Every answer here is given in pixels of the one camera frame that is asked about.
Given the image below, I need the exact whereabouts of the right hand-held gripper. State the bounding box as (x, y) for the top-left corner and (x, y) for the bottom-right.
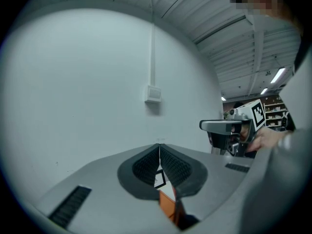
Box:
(199, 99), (266, 157)

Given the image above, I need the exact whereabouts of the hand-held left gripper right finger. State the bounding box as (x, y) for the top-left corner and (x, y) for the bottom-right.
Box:
(160, 143), (254, 234)

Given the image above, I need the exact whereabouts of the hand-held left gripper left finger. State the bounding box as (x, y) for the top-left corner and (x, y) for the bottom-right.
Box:
(36, 143), (186, 234)

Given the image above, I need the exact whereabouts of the orange wooden box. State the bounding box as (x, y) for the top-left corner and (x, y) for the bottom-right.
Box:
(158, 189), (177, 223)

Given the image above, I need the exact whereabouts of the person's right forearm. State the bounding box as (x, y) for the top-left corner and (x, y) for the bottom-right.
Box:
(265, 128), (292, 151)

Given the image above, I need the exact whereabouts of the white oval table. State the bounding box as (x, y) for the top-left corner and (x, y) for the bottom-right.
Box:
(160, 183), (176, 201)

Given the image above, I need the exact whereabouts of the person's right hand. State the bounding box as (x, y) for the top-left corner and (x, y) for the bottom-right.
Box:
(231, 125), (271, 153)

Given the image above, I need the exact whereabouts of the white shelving rack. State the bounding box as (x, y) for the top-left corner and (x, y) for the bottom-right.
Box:
(264, 102), (290, 129)

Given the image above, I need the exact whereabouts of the person's head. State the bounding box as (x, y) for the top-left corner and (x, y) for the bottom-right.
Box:
(229, 0), (303, 31)

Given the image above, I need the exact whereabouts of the white wall switch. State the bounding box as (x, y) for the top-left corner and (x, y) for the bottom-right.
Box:
(144, 84), (162, 104)

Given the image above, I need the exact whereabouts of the white wall cable conduit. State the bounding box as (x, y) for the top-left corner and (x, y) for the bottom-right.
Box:
(147, 0), (156, 86)

